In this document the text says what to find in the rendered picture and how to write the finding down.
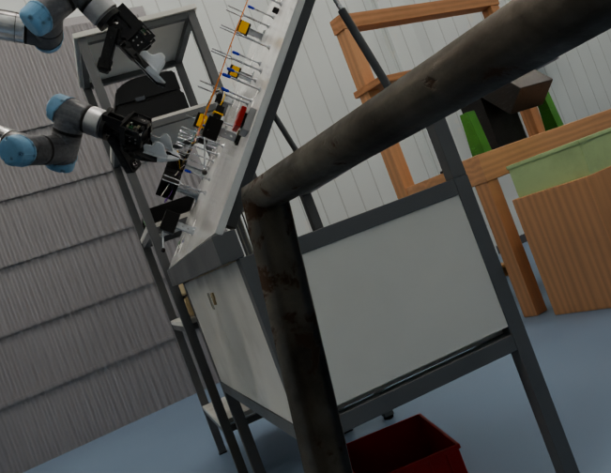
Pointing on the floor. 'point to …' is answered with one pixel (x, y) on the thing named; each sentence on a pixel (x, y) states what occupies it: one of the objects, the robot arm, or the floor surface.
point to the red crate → (406, 450)
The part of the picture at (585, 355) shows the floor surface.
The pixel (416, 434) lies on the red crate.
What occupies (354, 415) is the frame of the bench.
